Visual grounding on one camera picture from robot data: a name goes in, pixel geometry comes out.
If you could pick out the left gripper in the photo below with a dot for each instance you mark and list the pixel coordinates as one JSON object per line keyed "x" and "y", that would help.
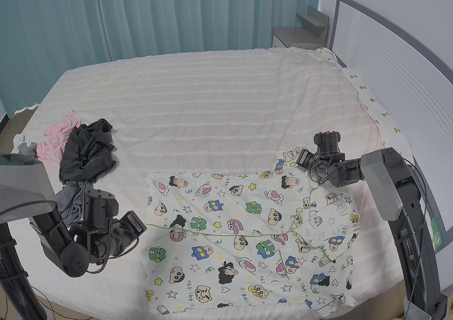
{"x": 124, "y": 233}

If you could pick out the white printed pyjama top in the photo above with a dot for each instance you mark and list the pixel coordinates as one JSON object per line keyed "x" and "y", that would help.
{"x": 230, "y": 223}

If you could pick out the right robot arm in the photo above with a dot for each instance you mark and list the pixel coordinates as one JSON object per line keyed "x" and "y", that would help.
{"x": 384, "y": 184}

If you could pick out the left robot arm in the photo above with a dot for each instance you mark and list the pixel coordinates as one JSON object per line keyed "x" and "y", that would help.
{"x": 21, "y": 187}

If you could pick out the dark grey garment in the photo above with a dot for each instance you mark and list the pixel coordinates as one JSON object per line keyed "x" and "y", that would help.
{"x": 72, "y": 198}

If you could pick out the black garment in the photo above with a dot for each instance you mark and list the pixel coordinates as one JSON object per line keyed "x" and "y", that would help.
{"x": 86, "y": 156}

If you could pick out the pink garment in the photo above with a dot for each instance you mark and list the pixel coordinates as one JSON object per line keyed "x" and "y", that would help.
{"x": 47, "y": 145}

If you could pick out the bed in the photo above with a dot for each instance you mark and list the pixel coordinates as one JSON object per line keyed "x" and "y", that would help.
{"x": 212, "y": 99}

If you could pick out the blue-green curtain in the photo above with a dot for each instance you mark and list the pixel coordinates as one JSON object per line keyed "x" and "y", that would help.
{"x": 205, "y": 3}
{"x": 46, "y": 28}

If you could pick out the grey bedside table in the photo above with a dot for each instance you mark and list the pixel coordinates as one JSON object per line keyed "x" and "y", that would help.
{"x": 297, "y": 34}

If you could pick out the green printed packet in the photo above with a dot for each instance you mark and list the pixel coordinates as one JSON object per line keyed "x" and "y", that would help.
{"x": 437, "y": 237}

